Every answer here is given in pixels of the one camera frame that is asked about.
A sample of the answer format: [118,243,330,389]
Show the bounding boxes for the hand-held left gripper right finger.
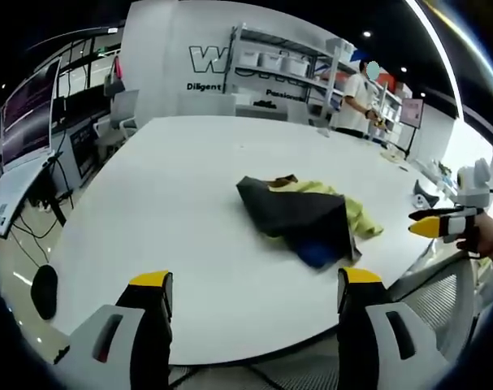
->
[336,266,450,390]

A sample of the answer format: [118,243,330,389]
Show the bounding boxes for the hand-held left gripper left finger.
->
[54,270,175,390]

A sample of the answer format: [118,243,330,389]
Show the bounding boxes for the yellow-green garment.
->
[260,180,385,243]

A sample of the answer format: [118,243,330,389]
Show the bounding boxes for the dark grey garment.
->
[235,175,363,262]

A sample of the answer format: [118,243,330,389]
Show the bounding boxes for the person's right hand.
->
[456,210,493,260]

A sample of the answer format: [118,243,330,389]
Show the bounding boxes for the black and white holder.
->
[411,180,440,210]

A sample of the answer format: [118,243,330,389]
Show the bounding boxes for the grey mesh chair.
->
[386,242,493,369]

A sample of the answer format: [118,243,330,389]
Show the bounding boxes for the black round floor object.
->
[30,264,60,321]

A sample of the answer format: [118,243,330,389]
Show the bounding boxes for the screen on floor stand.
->
[396,97,426,158]

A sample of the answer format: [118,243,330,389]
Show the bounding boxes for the blue cloth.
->
[296,238,339,271]

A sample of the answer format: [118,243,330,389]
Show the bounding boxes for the brown cloth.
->
[266,173,300,191]

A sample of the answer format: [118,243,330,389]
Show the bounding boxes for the white side desk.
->
[0,149,55,239]

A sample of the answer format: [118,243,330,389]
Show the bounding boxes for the dark sign panel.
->
[68,120,102,180]

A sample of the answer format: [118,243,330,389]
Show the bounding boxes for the grey metal shelf rack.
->
[228,23,404,130]

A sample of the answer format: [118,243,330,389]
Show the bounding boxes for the grey office chair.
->
[93,89,141,148]

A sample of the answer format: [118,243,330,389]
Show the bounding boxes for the large computer monitor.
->
[0,55,63,172]

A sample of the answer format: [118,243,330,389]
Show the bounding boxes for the black floor cable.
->
[9,210,67,265]

